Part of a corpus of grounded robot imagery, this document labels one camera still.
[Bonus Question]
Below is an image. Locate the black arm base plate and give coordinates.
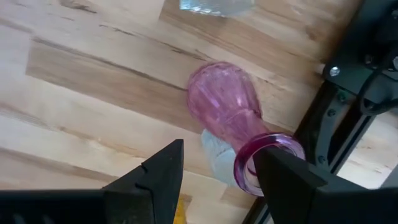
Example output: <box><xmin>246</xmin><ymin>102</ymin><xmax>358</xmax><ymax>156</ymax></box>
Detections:
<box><xmin>322</xmin><ymin>46</ymin><xmax>398</xmax><ymax>105</ymax></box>

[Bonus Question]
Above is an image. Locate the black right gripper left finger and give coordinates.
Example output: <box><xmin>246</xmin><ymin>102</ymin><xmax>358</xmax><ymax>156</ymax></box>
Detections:
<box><xmin>0</xmin><ymin>138</ymin><xmax>185</xmax><ymax>224</ymax></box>

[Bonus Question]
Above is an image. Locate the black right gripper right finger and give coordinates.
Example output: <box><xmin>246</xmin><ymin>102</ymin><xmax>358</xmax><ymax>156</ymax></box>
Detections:
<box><xmin>253</xmin><ymin>145</ymin><xmax>398</xmax><ymax>224</ymax></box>

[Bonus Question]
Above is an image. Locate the clear square diamond-cut vase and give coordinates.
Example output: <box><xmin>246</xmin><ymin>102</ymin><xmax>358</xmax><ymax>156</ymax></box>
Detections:
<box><xmin>178</xmin><ymin>0</ymin><xmax>256</xmax><ymax>18</ymax></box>

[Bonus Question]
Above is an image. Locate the small clear fluted vase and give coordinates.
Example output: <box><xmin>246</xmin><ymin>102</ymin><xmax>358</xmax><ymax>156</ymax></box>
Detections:
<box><xmin>200</xmin><ymin>128</ymin><xmax>242</xmax><ymax>189</ymax></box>

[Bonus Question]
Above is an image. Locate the yellow wide round vase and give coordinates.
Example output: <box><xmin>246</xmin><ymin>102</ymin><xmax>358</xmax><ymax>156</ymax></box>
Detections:
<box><xmin>172</xmin><ymin>198</ymin><xmax>188</xmax><ymax>224</ymax></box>

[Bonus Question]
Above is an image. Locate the black aluminium frame rail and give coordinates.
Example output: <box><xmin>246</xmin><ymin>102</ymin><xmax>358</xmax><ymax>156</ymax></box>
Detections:
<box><xmin>241</xmin><ymin>79</ymin><xmax>379</xmax><ymax>224</ymax></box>

